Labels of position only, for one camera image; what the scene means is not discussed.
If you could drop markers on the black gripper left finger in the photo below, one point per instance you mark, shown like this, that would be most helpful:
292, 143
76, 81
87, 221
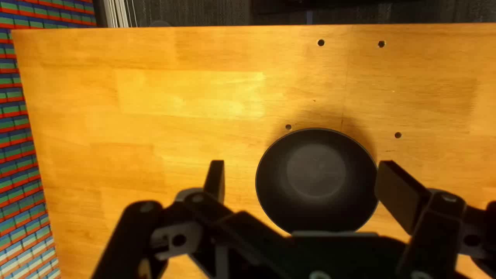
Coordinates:
220, 242

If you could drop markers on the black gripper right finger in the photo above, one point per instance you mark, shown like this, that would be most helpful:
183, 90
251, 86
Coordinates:
441, 227

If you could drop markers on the black round bowl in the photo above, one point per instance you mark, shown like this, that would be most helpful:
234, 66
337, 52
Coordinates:
317, 180

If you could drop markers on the colourful striped woven rug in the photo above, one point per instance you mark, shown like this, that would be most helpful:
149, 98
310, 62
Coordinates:
27, 244

